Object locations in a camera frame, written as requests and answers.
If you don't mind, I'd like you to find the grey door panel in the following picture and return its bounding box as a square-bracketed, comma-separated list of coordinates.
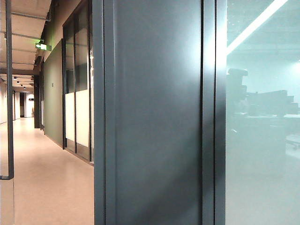
[92, 0, 227, 225]

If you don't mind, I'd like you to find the wide glass door frosted band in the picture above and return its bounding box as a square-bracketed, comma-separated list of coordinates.
[74, 6, 91, 163]

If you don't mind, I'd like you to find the narrow glass door frosted band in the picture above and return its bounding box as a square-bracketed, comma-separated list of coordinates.
[62, 20, 77, 152]

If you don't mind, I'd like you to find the frosted glass pane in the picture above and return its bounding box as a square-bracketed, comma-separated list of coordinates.
[225, 0, 300, 225]

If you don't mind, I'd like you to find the green exit sign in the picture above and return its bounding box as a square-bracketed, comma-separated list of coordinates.
[35, 39, 53, 52]

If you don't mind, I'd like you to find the dark metal frame post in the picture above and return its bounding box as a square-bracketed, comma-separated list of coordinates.
[0, 0, 15, 181]

